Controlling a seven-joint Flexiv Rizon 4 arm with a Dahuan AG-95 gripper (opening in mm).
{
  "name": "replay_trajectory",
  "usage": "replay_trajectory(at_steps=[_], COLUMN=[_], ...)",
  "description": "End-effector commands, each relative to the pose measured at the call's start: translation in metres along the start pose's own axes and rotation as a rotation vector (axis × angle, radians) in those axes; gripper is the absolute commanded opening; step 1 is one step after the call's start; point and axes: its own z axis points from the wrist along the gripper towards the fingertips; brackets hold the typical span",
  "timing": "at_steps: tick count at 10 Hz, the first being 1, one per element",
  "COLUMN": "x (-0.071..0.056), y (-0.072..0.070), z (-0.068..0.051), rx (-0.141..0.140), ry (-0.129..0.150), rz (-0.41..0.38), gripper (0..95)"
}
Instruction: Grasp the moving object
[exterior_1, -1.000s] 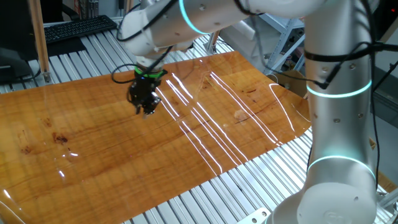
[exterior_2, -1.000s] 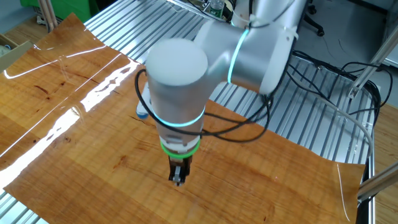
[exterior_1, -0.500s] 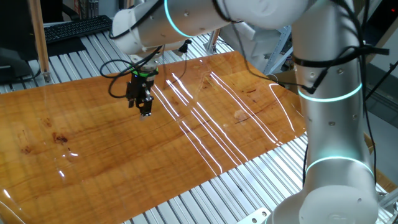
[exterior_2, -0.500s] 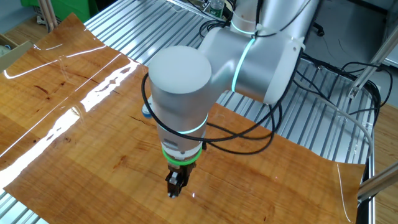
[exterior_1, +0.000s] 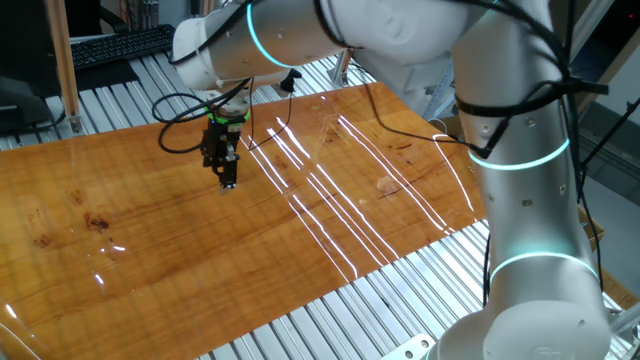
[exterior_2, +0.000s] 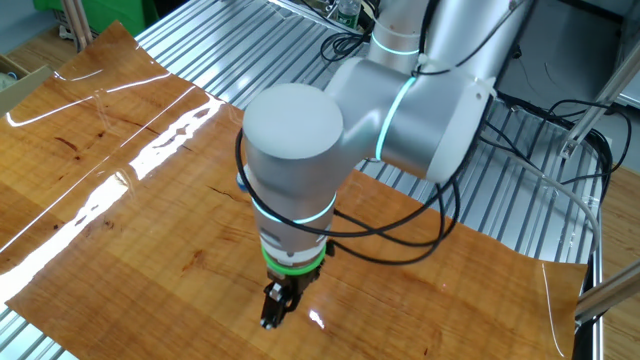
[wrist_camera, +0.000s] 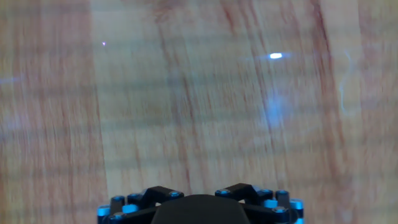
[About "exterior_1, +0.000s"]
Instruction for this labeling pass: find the grey metal rack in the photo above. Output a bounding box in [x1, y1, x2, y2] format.
[422, 59, 459, 121]

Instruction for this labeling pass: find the glossy wood-grain mat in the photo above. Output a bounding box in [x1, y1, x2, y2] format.
[0, 81, 487, 360]

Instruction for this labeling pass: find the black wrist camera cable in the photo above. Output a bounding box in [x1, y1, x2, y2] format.
[151, 74, 301, 155]

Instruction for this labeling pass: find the black tripod leg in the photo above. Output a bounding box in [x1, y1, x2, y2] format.
[579, 97, 640, 171]

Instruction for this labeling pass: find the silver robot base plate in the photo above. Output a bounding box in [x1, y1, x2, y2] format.
[379, 333, 437, 360]

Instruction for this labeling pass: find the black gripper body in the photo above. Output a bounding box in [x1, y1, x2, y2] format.
[202, 118, 246, 151]

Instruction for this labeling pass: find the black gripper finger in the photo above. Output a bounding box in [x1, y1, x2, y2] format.
[224, 144, 240, 189]
[200, 144, 227, 189]

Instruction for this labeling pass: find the black cable strap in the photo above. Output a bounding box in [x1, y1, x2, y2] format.
[454, 78, 610, 120]

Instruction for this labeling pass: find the wooden post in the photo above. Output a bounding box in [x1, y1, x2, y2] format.
[43, 0, 84, 135]

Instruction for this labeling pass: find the black keyboard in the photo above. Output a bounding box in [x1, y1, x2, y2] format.
[69, 23, 177, 71]

